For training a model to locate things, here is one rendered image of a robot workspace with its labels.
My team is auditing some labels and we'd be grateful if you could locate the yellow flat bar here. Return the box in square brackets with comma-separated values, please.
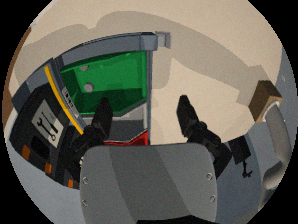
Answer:
[44, 65, 83, 135]

